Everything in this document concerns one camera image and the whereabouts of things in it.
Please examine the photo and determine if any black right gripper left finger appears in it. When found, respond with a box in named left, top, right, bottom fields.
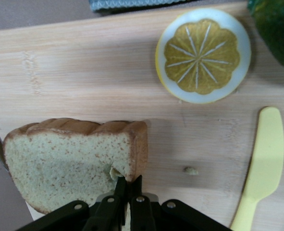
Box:
left=14, top=177, right=127, bottom=231

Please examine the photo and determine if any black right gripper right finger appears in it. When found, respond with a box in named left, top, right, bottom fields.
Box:
left=129, top=174, right=233, bottom=231

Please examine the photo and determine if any brown bread slice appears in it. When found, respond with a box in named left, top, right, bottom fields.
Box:
left=2, top=117, right=149, bottom=215

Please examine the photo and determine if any small bread crumb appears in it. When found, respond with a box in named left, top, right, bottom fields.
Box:
left=183, top=166, right=199, bottom=176

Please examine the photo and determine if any yellow plastic knife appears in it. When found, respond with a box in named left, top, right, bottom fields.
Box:
left=229, top=106, right=284, bottom=231

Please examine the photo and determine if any wooden cutting board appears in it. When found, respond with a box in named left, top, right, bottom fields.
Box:
left=0, top=2, right=284, bottom=231

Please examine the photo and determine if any lemon slice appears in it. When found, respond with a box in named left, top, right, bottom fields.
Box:
left=155, top=8, right=252, bottom=104

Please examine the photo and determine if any dark grey cloth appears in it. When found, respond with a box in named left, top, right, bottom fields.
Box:
left=88, top=0, right=200, bottom=13

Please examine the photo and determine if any dark green avocado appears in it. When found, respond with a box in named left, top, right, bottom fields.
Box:
left=247, top=0, right=284, bottom=76

